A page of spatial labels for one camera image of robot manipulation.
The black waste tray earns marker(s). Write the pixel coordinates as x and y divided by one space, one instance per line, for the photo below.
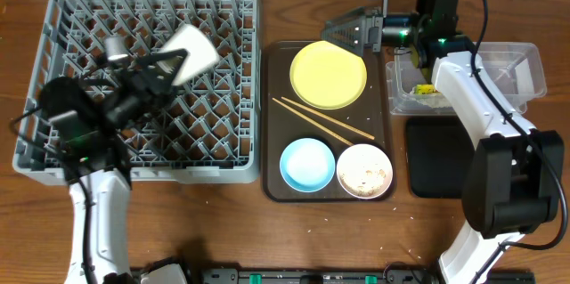
439 154

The lower wooden chopstick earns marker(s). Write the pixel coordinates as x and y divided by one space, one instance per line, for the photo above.
314 123

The light blue bowl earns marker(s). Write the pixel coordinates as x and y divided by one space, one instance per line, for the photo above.
307 165

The white tissue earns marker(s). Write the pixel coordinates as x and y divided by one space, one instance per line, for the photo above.
434 100

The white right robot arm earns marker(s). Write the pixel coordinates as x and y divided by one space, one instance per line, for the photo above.
514 183

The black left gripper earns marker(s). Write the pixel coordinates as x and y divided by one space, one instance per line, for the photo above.
145 77

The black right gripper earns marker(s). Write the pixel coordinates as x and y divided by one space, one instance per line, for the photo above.
360 36

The white cup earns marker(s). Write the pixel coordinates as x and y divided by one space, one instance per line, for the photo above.
202 53

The yellow plate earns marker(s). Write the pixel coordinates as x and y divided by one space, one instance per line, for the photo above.
326 76

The clear plastic bin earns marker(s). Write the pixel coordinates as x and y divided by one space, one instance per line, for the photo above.
514 67

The pink bowl with rice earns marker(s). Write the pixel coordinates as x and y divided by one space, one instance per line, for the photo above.
365 171

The grey dishwasher rack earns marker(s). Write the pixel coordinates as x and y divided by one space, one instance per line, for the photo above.
207 134

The upper wooden chopstick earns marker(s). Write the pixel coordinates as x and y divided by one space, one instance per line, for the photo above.
332 120

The green snack wrapper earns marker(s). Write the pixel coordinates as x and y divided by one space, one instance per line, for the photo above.
424 89

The wooden chopstick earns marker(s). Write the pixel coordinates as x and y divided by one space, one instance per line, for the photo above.
314 123
332 120

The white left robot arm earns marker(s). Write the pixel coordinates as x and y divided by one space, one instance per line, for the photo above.
95 160

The dark brown serving tray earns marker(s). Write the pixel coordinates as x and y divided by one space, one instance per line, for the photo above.
280 127

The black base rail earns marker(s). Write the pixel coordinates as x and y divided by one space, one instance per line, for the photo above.
233 276

